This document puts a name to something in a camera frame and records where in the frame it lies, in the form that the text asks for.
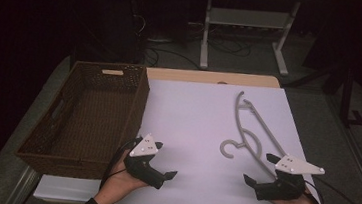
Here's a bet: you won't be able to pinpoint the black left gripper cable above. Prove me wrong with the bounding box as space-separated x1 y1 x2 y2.
98 134 143 193

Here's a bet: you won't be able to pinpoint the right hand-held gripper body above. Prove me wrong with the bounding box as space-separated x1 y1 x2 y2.
253 151 327 204

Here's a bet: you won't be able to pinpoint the white table mat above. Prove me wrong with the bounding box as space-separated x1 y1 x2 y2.
32 65 340 204

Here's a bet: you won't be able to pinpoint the dark metal stand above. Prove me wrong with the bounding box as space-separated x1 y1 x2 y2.
318 60 362 130

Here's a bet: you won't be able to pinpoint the white metal desk frame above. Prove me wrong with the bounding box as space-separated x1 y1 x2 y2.
197 0 303 80

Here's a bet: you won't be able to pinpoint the brown woven basket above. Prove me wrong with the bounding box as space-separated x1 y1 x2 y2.
12 53 153 186

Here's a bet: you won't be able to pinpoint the grey plastic clothes hanger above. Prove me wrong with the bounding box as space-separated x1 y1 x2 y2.
217 88 294 178

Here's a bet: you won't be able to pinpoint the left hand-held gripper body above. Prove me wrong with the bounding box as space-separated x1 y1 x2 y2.
121 130 171 191

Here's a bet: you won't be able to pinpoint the person's left hand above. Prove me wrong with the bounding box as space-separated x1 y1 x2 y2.
102 148 154 204

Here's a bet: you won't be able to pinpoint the black floor cables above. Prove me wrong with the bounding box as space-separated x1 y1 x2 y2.
141 27 253 76

